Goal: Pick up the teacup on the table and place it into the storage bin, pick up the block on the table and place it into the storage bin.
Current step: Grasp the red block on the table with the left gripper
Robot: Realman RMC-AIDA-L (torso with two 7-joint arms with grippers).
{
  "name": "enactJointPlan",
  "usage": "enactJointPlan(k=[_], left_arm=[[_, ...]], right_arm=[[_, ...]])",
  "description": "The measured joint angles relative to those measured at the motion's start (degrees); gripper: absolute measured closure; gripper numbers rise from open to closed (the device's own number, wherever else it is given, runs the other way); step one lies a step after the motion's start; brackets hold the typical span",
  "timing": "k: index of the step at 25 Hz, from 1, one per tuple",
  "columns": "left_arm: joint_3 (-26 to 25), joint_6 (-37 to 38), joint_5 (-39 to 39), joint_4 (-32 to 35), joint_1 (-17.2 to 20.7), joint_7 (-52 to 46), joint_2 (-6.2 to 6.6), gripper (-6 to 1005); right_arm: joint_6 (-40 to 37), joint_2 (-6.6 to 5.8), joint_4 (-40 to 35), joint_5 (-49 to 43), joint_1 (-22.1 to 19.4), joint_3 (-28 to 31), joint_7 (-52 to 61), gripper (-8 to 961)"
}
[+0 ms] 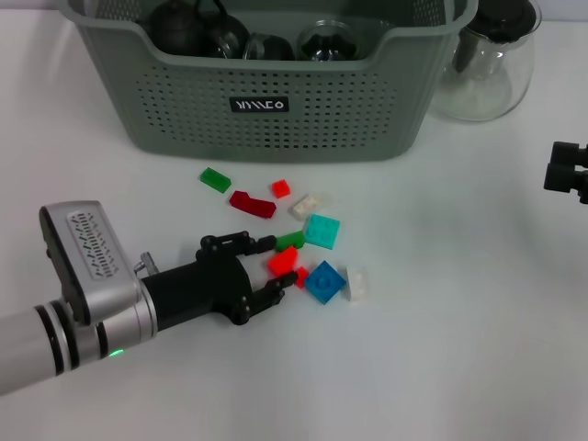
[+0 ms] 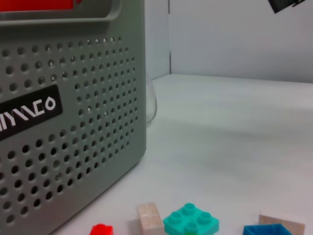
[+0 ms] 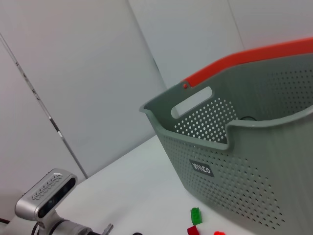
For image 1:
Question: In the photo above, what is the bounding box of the teal square toy plate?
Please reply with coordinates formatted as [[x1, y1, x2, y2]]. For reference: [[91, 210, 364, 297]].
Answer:
[[302, 213, 342, 251]]

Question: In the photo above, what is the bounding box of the white toy brick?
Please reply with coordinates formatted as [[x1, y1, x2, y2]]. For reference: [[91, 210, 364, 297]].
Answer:
[[291, 192, 330, 218], [342, 265, 369, 302]]

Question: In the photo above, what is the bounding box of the green studded toy brick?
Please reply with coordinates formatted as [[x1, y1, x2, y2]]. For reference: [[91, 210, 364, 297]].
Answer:
[[274, 230, 307, 253]]

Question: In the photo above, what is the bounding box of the blue square toy plate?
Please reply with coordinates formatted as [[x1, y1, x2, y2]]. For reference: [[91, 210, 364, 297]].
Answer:
[[303, 260, 348, 305]]

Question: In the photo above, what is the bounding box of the glass carafe with black lid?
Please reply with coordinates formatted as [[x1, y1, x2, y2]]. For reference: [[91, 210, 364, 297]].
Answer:
[[429, 0, 543, 123]]

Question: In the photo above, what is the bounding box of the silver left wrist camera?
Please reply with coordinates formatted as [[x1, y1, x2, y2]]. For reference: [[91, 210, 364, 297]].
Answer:
[[38, 199, 141, 327]]

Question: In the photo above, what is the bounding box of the translucent green brick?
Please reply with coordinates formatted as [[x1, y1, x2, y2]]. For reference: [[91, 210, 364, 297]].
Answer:
[[198, 166, 233, 194]]

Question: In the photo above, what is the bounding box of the glass teacup with black holder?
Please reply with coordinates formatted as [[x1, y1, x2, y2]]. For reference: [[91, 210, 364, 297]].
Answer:
[[242, 30, 296, 62], [296, 18, 357, 62], [195, 0, 252, 60]]

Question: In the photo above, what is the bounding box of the dark clay teapot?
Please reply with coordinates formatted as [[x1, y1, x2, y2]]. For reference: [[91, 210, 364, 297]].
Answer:
[[137, 0, 208, 55]]

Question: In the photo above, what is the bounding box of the large red-orange toy brick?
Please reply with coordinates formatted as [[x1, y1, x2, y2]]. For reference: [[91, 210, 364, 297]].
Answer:
[[266, 245, 300, 278]]

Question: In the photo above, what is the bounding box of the grey-green perforated storage bin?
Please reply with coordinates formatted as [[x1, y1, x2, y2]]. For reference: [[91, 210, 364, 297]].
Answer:
[[67, 0, 479, 164]]

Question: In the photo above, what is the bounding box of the silver metal cable connector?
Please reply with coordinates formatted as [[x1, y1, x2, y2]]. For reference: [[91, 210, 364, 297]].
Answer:
[[134, 251, 160, 277]]

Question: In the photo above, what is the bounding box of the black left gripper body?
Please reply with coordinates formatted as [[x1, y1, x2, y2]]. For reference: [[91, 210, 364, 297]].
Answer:
[[141, 234, 254, 331]]

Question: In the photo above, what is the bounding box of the dark red long brick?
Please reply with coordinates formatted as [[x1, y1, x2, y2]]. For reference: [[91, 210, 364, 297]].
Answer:
[[228, 189, 278, 221]]

